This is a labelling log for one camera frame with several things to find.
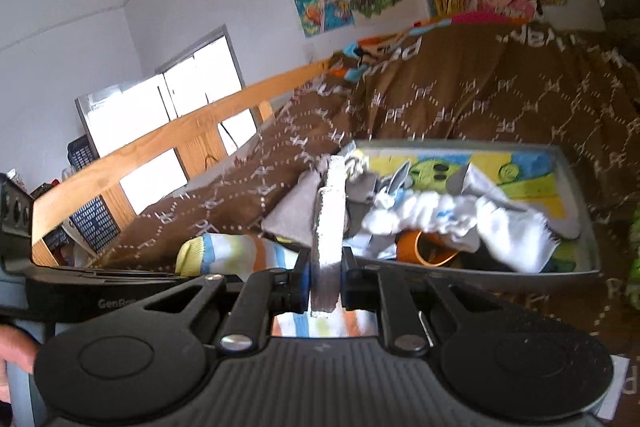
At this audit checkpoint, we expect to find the beige drawstring pouch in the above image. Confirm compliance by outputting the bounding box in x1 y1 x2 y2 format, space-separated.
262 155 375 313

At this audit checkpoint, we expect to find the yellow white sock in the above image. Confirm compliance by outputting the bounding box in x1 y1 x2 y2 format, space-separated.
175 233 378 338

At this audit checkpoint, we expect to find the grey white cloth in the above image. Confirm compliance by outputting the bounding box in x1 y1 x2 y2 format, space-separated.
362 164 580 239

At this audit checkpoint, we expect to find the person's left hand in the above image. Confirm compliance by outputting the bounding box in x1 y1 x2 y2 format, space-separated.
0 324 40 403

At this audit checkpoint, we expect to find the orange cup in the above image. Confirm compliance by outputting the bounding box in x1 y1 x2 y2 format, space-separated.
396 230 459 268

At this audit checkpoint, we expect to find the black plastic basket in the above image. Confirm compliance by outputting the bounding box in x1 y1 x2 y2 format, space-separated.
44 134 120 254

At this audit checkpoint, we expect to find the white ruffled sock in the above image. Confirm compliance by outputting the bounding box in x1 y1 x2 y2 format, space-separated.
361 192 560 273

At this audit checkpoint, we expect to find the grey tray with cartoon liner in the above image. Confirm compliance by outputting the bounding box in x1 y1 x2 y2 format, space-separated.
341 140 601 293

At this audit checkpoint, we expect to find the colourful cartoon pillow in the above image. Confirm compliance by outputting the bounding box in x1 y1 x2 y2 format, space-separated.
329 12 525 83

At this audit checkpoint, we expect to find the brown PF patterned blanket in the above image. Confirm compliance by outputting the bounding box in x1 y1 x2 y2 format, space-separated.
94 19 640 353

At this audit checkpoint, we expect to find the white red carton box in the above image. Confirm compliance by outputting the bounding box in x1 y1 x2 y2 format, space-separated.
597 355 629 421

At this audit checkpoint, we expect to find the white window frame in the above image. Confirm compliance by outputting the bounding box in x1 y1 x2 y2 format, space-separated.
75 26 257 214

